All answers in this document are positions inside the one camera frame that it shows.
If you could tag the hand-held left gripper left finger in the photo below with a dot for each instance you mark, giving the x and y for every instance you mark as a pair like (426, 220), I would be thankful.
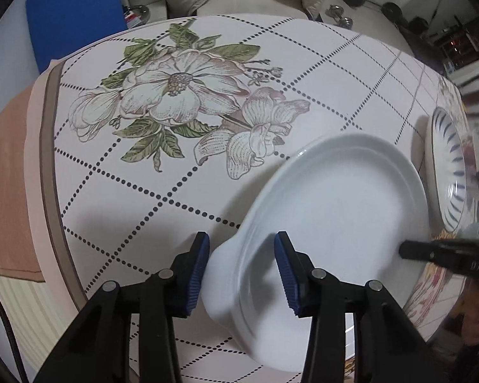
(195, 277)

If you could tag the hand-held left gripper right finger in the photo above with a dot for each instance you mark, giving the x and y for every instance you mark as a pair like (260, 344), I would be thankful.
(287, 277)

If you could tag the blue striped plate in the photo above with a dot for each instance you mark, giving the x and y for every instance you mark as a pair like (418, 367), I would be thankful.
(447, 155)

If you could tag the white plate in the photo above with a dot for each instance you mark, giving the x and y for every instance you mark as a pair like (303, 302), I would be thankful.
(343, 207)

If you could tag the floral checked tablecloth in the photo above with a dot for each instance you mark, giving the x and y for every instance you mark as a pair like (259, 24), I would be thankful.
(143, 207)

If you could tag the brown wooden chair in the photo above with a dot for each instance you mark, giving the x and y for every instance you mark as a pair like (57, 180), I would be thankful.
(473, 85)

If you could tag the black weight plate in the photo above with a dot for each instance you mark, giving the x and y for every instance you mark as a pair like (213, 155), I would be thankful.
(418, 24)

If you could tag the cream ribbed cover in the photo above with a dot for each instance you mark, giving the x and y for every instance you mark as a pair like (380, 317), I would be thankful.
(16, 327)

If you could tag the orange cloth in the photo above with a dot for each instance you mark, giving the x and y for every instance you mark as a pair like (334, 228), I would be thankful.
(8, 187)

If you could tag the chrome dumbbell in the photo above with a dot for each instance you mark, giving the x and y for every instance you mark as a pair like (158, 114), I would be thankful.
(348, 22)
(335, 10)

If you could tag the shiny metal object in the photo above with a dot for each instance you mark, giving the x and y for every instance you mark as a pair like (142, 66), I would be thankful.
(139, 11)

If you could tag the blue board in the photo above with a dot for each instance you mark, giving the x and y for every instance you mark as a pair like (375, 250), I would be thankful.
(76, 16)

